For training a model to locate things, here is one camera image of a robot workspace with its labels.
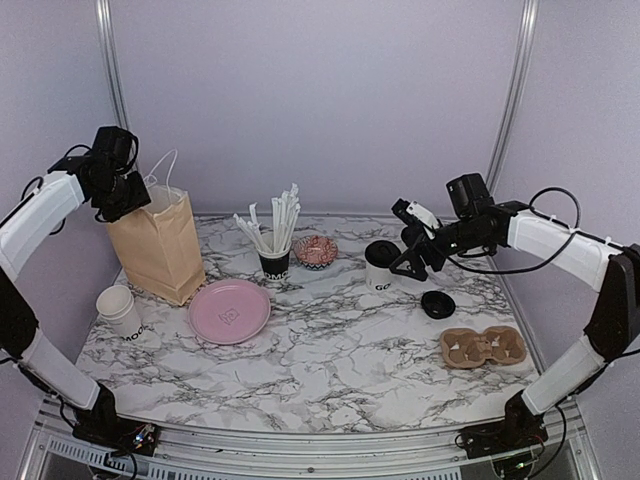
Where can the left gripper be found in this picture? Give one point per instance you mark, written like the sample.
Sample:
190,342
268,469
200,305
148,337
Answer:
140,197

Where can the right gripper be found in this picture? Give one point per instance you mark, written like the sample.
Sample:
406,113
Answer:
422,245

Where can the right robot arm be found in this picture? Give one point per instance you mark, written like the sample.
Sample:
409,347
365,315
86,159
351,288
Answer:
608,270

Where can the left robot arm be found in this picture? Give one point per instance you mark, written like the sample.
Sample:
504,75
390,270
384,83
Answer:
104,177

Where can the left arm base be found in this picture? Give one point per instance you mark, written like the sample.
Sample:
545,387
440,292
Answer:
115,430

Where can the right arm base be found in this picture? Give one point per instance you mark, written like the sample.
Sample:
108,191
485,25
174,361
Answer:
500,440

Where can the brown paper bag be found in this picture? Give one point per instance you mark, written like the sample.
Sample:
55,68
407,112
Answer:
157,245

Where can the cardboard cup carrier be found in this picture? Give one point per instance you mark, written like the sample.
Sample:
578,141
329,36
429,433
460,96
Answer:
464,348

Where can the red patterned bowl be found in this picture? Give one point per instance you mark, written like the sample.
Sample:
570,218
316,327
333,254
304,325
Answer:
315,252

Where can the stack of white paper cups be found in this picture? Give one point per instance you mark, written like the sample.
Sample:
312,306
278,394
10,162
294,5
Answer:
116,306

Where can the black cup holding straws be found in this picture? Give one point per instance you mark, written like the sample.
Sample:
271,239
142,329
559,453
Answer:
275,266

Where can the pink plate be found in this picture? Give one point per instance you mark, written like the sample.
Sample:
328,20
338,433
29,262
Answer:
229,312

